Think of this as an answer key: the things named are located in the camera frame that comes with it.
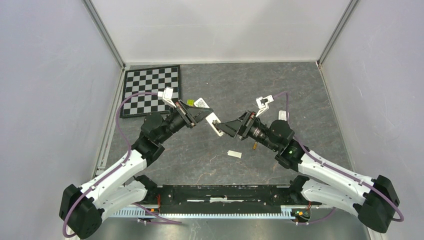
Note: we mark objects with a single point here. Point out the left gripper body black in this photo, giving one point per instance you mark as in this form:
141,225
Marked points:
180,118

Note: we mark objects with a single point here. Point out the white cable duct comb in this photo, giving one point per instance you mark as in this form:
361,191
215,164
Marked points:
137,212

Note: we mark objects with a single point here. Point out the green yellow orange brick stack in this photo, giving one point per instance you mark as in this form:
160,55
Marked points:
190,102

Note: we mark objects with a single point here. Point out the white remote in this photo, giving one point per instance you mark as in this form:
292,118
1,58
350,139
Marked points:
201,103

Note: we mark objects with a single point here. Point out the black white chessboard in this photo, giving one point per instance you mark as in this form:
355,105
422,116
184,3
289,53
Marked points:
149,80

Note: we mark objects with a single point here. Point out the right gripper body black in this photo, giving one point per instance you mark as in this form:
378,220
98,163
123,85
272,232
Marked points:
254,129

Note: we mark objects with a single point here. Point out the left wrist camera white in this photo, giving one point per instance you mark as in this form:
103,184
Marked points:
166,96

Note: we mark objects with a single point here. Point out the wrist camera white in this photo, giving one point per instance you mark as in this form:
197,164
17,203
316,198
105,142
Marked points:
263,104
166,96

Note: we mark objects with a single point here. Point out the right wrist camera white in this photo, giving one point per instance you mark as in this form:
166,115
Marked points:
263,104

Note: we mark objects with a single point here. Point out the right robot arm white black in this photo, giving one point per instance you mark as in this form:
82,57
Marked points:
374,201

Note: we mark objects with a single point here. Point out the white remote control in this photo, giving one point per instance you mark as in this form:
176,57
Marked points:
283,115

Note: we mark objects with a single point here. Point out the dark AAA battery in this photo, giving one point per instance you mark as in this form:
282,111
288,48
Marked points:
216,124

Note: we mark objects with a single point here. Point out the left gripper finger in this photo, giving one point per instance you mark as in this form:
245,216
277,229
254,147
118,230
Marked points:
195,113
196,119

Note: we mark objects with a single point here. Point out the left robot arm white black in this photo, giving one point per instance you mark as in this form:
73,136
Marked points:
83,209

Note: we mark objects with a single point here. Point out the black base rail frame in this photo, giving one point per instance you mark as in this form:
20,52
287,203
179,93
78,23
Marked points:
221,199

